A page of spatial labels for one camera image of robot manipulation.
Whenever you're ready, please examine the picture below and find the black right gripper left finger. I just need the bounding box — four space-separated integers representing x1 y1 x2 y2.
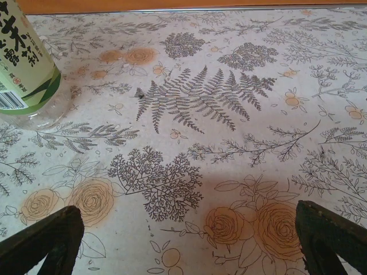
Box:
0 205 85 275

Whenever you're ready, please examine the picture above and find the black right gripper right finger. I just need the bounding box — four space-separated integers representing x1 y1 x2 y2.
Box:
295 199 367 275

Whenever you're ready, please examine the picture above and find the clear bottle pale green label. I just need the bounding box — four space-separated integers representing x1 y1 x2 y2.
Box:
0 0 71 131

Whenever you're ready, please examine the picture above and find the floral printed tablecloth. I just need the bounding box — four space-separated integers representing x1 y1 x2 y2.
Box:
0 10 367 275

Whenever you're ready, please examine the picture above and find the aluminium table edge strip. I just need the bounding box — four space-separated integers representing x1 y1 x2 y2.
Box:
24 7 367 15

